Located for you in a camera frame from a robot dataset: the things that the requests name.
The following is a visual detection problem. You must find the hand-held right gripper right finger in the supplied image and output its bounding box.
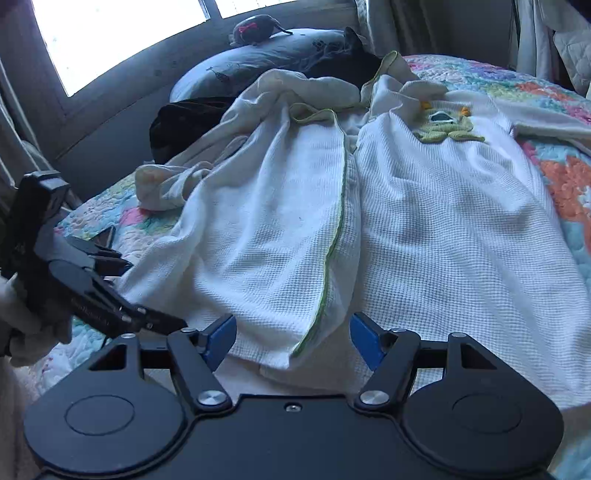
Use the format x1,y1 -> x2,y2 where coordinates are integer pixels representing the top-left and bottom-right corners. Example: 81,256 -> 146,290
350,313 -> 502,411

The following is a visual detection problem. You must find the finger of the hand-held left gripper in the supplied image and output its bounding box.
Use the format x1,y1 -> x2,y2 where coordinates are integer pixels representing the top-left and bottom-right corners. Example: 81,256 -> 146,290
69,239 -> 134,277
76,284 -> 188,337

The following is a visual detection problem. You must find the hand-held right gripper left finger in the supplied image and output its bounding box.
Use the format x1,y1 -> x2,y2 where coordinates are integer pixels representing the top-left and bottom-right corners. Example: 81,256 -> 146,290
85,315 -> 237,412

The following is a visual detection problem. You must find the white waffle robe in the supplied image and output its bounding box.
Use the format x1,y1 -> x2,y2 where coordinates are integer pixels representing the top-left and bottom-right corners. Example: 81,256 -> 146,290
113,52 -> 591,409

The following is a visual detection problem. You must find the person's left hand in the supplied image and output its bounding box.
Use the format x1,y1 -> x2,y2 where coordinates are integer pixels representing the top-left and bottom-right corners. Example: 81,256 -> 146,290
0,277 -> 72,365

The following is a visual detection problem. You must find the beige curtain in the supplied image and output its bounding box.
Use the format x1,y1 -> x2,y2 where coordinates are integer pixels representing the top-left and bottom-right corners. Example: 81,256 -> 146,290
0,55 -> 61,195
355,0 -> 407,56

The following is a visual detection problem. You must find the black garment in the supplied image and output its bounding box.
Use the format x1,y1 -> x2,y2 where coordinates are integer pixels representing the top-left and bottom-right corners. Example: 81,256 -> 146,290
149,27 -> 384,163

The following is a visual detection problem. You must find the window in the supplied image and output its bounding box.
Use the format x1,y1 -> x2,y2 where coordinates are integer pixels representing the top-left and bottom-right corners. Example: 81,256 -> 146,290
30,0 -> 356,97

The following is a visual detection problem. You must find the pale blue cat print pillow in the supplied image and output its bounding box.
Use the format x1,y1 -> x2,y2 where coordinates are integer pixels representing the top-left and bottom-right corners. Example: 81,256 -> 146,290
170,28 -> 365,103

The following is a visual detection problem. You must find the floral quilted bedspread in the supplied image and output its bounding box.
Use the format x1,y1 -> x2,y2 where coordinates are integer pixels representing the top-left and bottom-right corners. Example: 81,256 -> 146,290
41,53 -> 591,480

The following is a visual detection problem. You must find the grey plush toy pink bow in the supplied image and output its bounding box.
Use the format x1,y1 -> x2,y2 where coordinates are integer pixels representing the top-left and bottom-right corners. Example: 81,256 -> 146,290
229,15 -> 294,47

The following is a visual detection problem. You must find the white quilted jacket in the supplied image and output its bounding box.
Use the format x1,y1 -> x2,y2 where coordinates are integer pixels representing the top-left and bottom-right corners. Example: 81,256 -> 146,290
540,0 -> 591,95

